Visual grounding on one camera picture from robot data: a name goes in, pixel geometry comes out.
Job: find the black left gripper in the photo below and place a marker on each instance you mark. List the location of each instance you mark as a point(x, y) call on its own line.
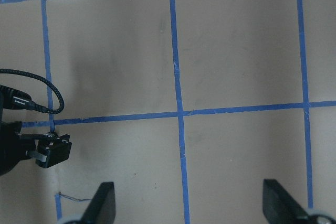
point(14, 146)

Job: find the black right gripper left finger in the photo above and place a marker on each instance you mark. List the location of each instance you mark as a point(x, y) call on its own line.
point(102, 208)

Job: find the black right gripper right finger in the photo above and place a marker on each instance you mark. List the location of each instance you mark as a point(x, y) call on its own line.
point(280, 207)

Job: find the black bearing gear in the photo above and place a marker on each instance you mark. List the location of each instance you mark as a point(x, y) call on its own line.
point(52, 134)

